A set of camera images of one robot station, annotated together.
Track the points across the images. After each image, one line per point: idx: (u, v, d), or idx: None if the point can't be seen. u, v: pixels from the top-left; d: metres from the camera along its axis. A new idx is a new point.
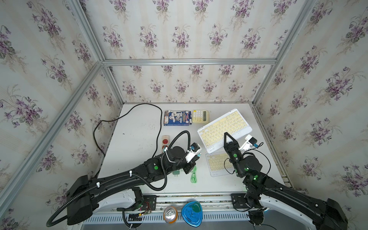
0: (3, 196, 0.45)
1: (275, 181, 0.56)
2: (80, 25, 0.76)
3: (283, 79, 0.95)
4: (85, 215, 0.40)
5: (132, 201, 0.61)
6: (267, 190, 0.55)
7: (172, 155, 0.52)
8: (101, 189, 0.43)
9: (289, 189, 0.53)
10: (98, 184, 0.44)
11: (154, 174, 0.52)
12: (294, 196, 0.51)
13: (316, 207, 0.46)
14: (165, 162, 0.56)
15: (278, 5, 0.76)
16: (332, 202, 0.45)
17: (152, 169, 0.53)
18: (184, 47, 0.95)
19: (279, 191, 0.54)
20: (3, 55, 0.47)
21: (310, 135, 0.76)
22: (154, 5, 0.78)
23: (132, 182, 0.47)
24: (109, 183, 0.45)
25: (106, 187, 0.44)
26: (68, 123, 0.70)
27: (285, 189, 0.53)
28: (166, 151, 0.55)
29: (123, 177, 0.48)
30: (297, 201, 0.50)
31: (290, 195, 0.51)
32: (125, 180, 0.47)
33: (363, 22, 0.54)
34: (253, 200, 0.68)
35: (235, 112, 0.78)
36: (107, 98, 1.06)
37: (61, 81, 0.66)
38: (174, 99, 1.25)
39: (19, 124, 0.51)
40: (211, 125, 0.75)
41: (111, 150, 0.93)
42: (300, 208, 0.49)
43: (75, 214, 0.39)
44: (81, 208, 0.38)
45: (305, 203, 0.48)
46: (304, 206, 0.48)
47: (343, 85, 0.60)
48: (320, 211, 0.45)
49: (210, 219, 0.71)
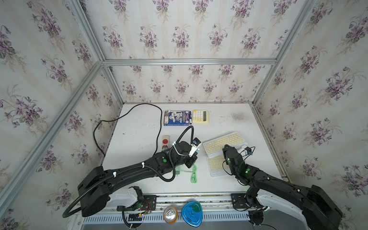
0: (3, 196, 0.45)
1: (265, 174, 0.59)
2: (80, 25, 0.76)
3: (283, 79, 0.95)
4: (99, 205, 0.40)
5: (135, 200, 0.61)
6: (256, 179, 0.59)
7: (180, 148, 0.57)
8: (117, 179, 0.44)
9: (277, 179, 0.55)
10: (115, 174, 0.45)
11: (164, 166, 0.55)
12: (278, 184, 0.53)
13: (297, 193, 0.48)
14: (174, 156, 0.59)
15: (278, 5, 0.76)
16: (316, 188, 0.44)
17: (161, 162, 0.56)
18: (184, 47, 0.95)
19: (266, 181, 0.56)
20: (3, 55, 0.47)
21: (310, 135, 0.76)
22: (154, 4, 0.78)
23: (144, 174, 0.50)
24: (123, 173, 0.46)
25: (121, 177, 0.45)
26: (68, 123, 0.70)
27: (272, 178, 0.56)
28: (175, 144, 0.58)
29: (137, 167, 0.50)
30: (281, 187, 0.52)
31: (276, 183, 0.54)
32: (139, 170, 0.49)
33: (363, 22, 0.54)
34: (252, 198, 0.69)
35: (235, 133, 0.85)
36: (107, 98, 1.06)
37: (61, 81, 0.66)
38: (174, 99, 1.25)
39: (19, 124, 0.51)
40: (214, 139, 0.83)
41: (111, 150, 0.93)
42: (283, 195, 0.51)
43: (89, 207, 0.40)
44: (99, 197, 0.39)
45: (289, 189, 0.50)
46: (286, 191, 0.50)
47: (343, 85, 0.60)
48: (301, 196, 0.46)
49: (209, 219, 0.71)
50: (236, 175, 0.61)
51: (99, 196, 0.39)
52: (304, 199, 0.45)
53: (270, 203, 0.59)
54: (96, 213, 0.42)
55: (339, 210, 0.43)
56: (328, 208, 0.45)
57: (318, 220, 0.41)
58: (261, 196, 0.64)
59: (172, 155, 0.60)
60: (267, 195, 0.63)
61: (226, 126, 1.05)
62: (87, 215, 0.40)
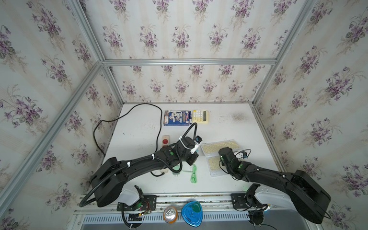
0: (3, 196, 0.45)
1: (255, 166, 0.62)
2: (80, 25, 0.76)
3: (283, 79, 0.95)
4: (113, 196, 0.42)
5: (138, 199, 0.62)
6: (247, 172, 0.62)
7: (186, 142, 0.61)
8: (132, 169, 0.46)
9: (266, 169, 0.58)
10: (129, 164, 0.47)
11: (171, 159, 0.57)
12: (268, 173, 0.55)
13: (283, 178, 0.50)
14: (180, 149, 0.63)
15: (278, 5, 0.76)
16: (301, 173, 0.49)
17: (168, 154, 0.58)
18: (184, 47, 0.95)
19: (257, 172, 0.58)
20: (3, 55, 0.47)
21: (310, 135, 0.76)
22: (154, 4, 0.78)
23: (154, 165, 0.51)
24: (136, 164, 0.48)
25: (135, 167, 0.47)
26: (68, 123, 0.70)
27: (261, 169, 0.59)
28: (181, 139, 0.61)
29: (147, 159, 0.52)
30: (269, 176, 0.54)
31: (265, 172, 0.56)
32: (149, 162, 0.51)
33: (363, 22, 0.54)
34: (252, 197, 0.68)
35: (232, 141, 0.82)
36: (107, 98, 1.06)
37: (61, 81, 0.66)
38: (174, 99, 1.25)
39: (19, 124, 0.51)
40: (212, 142, 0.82)
41: (111, 150, 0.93)
42: (271, 180, 0.53)
43: (105, 196, 0.41)
44: (116, 185, 0.41)
45: (276, 176, 0.52)
46: (273, 178, 0.52)
47: (343, 85, 0.60)
48: (285, 180, 0.48)
49: (209, 219, 0.71)
50: (230, 171, 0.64)
51: (116, 184, 0.41)
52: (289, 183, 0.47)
53: (269, 200, 0.59)
54: (109, 203, 0.43)
55: (324, 193, 0.44)
56: (315, 192, 0.46)
57: (302, 201, 0.42)
58: (259, 194, 0.64)
59: (179, 149, 0.63)
60: (263, 191, 0.64)
61: (226, 126, 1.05)
62: (102, 205, 0.41)
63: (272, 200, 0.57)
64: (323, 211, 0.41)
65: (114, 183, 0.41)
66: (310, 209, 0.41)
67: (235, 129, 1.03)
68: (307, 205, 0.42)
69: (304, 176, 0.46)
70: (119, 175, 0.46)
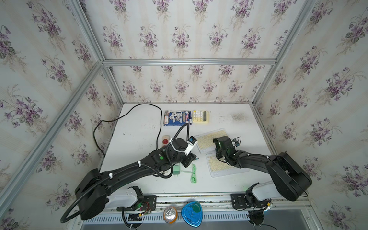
0: (3, 196, 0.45)
1: (247, 153, 0.67)
2: (80, 25, 0.76)
3: (283, 79, 0.95)
4: (97, 209, 0.40)
5: (135, 199, 0.62)
6: (239, 157, 0.67)
7: (178, 145, 0.58)
8: (114, 181, 0.43)
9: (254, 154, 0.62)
10: (111, 175, 0.44)
11: (161, 164, 0.54)
12: (256, 156, 0.60)
13: (267, 159, 0.54)
14: (171, 152, 0.60)
15: (278, 5, 0.76)
16: (284, 154, 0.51)
17: (157, 159, 0.55)
18: (184, 47, 0.95)
19: (248, 157, 0.63)
20: (3, 55, 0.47)
21: (310, 135, 0.76)
22: (154, 5, 0.78)
23: (142, 172, 0.49)
24: (120, 174, 0.46)
25: (119, 178, 0.45)
26: (68, 123, 0.70)
27: (251, 154, 0.64)
28: (171, 141, 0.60)
29: (133, 167, 0.49)
30: (256, 158, 0.59)
31: (253, 156, 0.61)
32: (136, 170, 0.49)
33: (363, 22, 0.54)
34: (251, 196, 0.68)
35: (222, 131, 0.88)
36: (107, 98, 1.06)
37: (61, 81, 0.66)
38: (174, 99, 1.25)
39: (19, 124, 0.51)
40: (205, 134, 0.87)
41: (111, 150, 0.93)
42: (257, 161, 0.57)
43: (86, 212, 0.40)
44: (97, 199, 0.39)
45: (261, 158, 0.56)
46: (258, 159, 0.57)
47: (343, 85, 0.60)
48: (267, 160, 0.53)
49: (209, 219, 0.71)
50: (226, 157, 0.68)
51: (96, 199, 0.39)
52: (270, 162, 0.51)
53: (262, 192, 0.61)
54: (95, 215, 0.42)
55: (305, 173, 0.46)
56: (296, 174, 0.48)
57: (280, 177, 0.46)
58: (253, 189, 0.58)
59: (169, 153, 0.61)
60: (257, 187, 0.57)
61: (227, 126, 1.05)
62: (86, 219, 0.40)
63: (264, 192, 0.60)
64: (301, 189, 0.43)
65: (95, 198, 0.40)
66: (287, 185, 0.45)
67: (235, 129, 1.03)
68: (283, 179, 0.45)
69: (286, 157, 0.49)
70: (100, 188, 0.47)
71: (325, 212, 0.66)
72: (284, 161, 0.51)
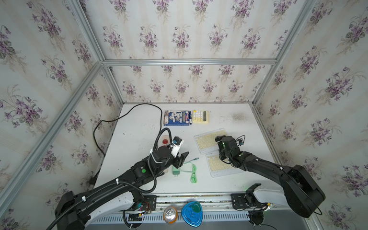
0: (3, 196, 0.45)
1: (256, 157, 0.62)
2: (80, 25, 0.76)
3: (283, 79, 0.95)
4: None
5: (131, 202, 0.61)
6: (245, 161, 0.63)
7: (158, 157, 0.52)
8: (89, 202, 0.42)
9: (264, 161, 0.57)
10: (84, 198, 0.43)
11: (143, 178, 0.52)
12: (267, 164, 0.55)
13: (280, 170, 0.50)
14: (153, 164, 0.56)
15: (278, 5, 0.76)
16: (300, 167, 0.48)
17: (140, 173, 0.53)
18: (184, 47, 0.95)
19: (255, 162, 0.59)
20: (3, 55, 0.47)
21: (310, 135, 0.76)
22: (154, 5, 0.78)
23: (121, 189, 0.48)
24: (95, 195, 0.44)
25: (94, 199, 0.44)
26: (68, 123, 0.70)
27: (260, 159, 0.59)
28: (152, 153, 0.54)
29: (111, 185, 0.48)
30: (267, 166, 0.54)
31: (263, 163, 0.56)
32: (114, 188, 0.47)
33: (363, 22, 0.54)
34: (251, 196, 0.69)
35: (222, 131, 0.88)
36: (107, 98, 1.06)
37: (61, 81, 0.66)
38: (174, 99, 1.25)
39: (19, 124, 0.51)
40: (205, 133, 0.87)
41: (111, 150, 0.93)
42: (269, 171, 0.53)
43: None
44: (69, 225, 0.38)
45: (273, 167, 0.52)
46: (270, 169, 0.52)
47: (343, 85, 0.60)
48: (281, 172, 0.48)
49: (209, 219, 0.71)
50: (230, 158, 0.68)
51: (68, 225, 0.38)
52: (285, 176, 0.47)
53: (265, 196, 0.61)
54: None
55: (319, 189, 0.43)
56: (310, 189, 0.45)
57: (294, 193, 0.43)
58: (255, 191, 0.66)
59: (151, 165, 0.57)
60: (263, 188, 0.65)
61: (226, 126, 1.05)
62: None
63: (268, 196, 0.59)
64: (314, 204, 0.42)
65: (66, 224, 0.39)
66: (301, 202, 0.42)
67: (235, 129, 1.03)
68: (298, 197, 0.42)
69: (303, 170, 0.46)
70: (73, 212, 0.44)
71: (325, 212, 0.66)
72: (298, 174, 0.47)
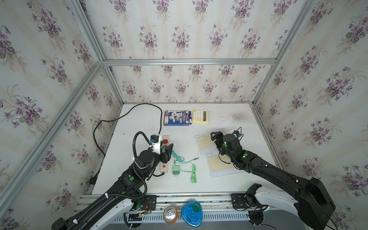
0: (4, 196, 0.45)
1: (263, 160, 0.57)
2: (80, 25, 0.76)
3: (283, 79, 0.95)
4: None
5: (131, 204, 0.62)
6: (252, 166, 0.58)
7: (142, 162, 0.53)
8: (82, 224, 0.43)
9: (274, 167, 0.53)
10: (75, 220, 0.43)
11: (132, 185, 0.53)
12: (278, 173, 0.51)
13: (295, 183, 0.46)
14: (139, 170, 0.55)
15: (278, 5, 0.76)
16: (314, 180, 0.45)
17: (129, 181, 0.54)
18: (184, 47, 0.95)
19: (263, 167, 0.55)
20: (3, 55, 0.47)
21: (310, 135, 0.76)
22: (154, 5, 0.78)
23: (113, 202, 0.49)
24: (87, 214, 0.45)
25: (86, 218, 0.44)
26: (68, 123, 0.70)
27: (269, 165, 0.54)
28: (134, 160, 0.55)
29: (101, 201, 0.48)
30: (279, 177, 0.50)
31: (275, 172, 0.52)
32: (105, 203, 0.48)
33: (363, 22, 0.54)
34: (251, 197, 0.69)
35: (222, 131, 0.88)
36: (107, 98, 1.06)
37: (61, 81, 0.66)
38: (174, 99, 1.25)
39: (19, 124, 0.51)
40: (205, 133, 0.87)
41: (111, 150, 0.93)
42: (281, 183, 0.49)
43: None
44: None
45: (287, 179, 0.48)
46: (284, 181, 0.48)
47: (343, 85, 0.60)
48: (298, 186, 0.45)
49: (209, 219, 0.71)
50: (234, 159, 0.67)
51: None
52: (302, 191, 0.43)
53: (269, 201, 0.59)
54: None
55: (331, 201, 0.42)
56: (324, 201, 0.44)
57: (310, 208, 0.41)
58: (258, 194, 0.64)
59: (137, 171, 0.57)
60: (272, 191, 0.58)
61: (227, 126, 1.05)
62: None
63: (272, 202, 0.58)
64: (327, 217, 0.41)
65: None
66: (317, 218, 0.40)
67: (235, 129, 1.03)
68: (314, 212, 0.40)
69: (319, 184, 0.43)
70: None
71: None
72: (311, 187, 0.44)
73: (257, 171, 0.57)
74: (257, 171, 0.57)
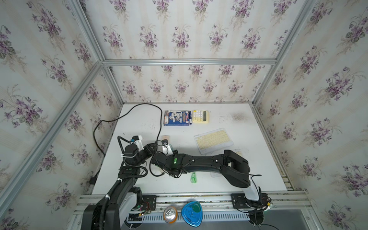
0: (3, 196, 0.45)
1: (189, 156, 0.60)
2: (80, 25, 0.76)
3: (283, 79, 0.95)
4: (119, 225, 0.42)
5: (135, 194, 0.65)
6: (184, 166, 0.60)
7: (131, 151, 0.65)
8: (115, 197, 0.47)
9: (199, 157, 0.57)
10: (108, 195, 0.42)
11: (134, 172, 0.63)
12: (203, 162, 0.55)
13: (216, 163, 0.52)
14: (131, 160, 0.64)
15: (278, 5, 0.76)
16: (227, 152, 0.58)
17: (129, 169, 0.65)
18: (184, 47, 0.95)
19: (192, 164, 0.57)
20: (3, 55, 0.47)
21: (310, 135, 0.76)
22: (154, 5, 0.78)
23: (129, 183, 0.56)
24: (114, 192, 0.50)
25: (115, 194, 0.49)
26: (68, 123, 0.70)
27: (194, 160, 0.58)
28: (123, 155, 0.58)
29: (118, 184, 0.55)
30: (203, 165, 0.55)
31: (199, 162, 0.56)
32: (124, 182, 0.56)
33: (363, 22, 0.54)
34: (255, 202, 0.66)
35: (222, 131, 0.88)
36: (107, 98, 1.06)
37: (61, 81, 0.66)
38: (174, 99, 1.25)
39: (19, 124, 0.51)
40: (205, 134, 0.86)
41: (111, 150, 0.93)
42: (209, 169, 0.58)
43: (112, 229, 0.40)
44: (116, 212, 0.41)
45: (210, 164, 0.53)
46: (209, 166, 0.54)
47: (343, 85, 0.60)
48: (219, 165, 0.51)
49: (209, 219, 0.71)
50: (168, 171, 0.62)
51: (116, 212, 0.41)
52: (222, 166, 0.50)
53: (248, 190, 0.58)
54: None
55: (246, 161, 0.52)
56: (238, 163, 0.53)
57: (236, 177, 0.48)
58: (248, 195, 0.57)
59: (131, 163, 0.65)
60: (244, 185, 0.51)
61: (227, 126, 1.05)
62: None
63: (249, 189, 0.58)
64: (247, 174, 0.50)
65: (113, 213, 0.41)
66: (242, 180, 0.48)
67: (235, 130, 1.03)
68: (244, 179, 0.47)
69: (230, 153, 0.51)
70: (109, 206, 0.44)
71: (325, 212, 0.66)
72: (231, 158, 0.53)
73: (190, 169, 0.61)
74: (189, 169, 0.62)
